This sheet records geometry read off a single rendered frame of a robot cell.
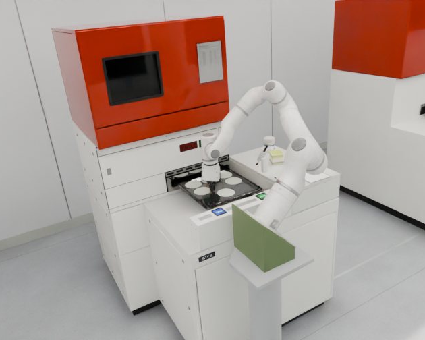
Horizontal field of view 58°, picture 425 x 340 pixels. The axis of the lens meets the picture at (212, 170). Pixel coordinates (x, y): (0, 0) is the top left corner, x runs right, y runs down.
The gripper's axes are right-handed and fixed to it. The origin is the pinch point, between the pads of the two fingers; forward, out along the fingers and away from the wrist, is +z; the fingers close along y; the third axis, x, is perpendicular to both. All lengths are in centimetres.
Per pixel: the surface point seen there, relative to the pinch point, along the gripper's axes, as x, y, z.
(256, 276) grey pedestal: -55, 38, 11
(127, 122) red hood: -12, -41, -41
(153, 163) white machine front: -0.4, -35.6, -12.4
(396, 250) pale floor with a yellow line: 97, 112, 92
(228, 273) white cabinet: -34.1, 18.2, 30.1
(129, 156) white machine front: -10.2, -44.2, -20.5
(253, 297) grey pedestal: -47, 35, 31
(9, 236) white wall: 26, -209, 82
